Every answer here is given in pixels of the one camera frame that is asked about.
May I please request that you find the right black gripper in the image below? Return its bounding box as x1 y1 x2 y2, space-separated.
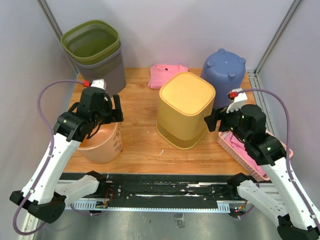
204 101 250 143

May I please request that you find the yellow slatted waste bin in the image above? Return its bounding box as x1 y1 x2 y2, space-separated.
156 72 216 150

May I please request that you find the right aluminium frame post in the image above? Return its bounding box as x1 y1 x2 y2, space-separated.
253 0 304 75

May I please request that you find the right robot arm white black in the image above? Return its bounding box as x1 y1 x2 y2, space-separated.
204 104 320 240

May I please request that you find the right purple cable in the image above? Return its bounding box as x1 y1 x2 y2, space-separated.
227 87 320 226

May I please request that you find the green mesh waste bin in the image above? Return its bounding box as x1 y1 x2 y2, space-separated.
60 20 121 65

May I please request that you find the pink perforated basket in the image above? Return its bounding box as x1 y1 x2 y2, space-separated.
216 129 294 182

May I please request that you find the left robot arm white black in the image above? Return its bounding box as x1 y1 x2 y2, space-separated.
9 86 124 224

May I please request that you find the white slotted cable duct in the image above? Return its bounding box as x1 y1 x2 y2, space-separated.
65 199 231 215

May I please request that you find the pink towel in basket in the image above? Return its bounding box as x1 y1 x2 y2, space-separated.
225 134 269 181

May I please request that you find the grey mesh waste bin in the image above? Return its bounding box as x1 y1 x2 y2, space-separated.
71 45 127 97

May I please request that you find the aluminium frame post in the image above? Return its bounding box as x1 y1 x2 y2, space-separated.
253 0 304 75
36 0 79 76

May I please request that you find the folded pink shirt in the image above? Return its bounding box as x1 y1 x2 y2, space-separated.
147 64 189 90

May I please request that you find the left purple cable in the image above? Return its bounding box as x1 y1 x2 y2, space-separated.
12 79 91 236

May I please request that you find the peach cartoon plastic bucket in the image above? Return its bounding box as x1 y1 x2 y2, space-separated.
77 123 123 164

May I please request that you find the left aluminium frame post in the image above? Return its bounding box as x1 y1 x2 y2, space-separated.
36 0 79 76

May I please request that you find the large blue plastic bucket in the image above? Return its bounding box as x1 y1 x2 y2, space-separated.
200 48 246 109

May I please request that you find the purple cable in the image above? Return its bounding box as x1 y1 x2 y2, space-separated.
12 79 91 236
227 87 320 226

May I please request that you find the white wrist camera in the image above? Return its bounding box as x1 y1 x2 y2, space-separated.
90 79 107 91
226 88 248 114

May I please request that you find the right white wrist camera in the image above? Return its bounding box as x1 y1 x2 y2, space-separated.
226 88 248 114

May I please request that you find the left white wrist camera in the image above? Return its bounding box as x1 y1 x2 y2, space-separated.
90 79 107 91

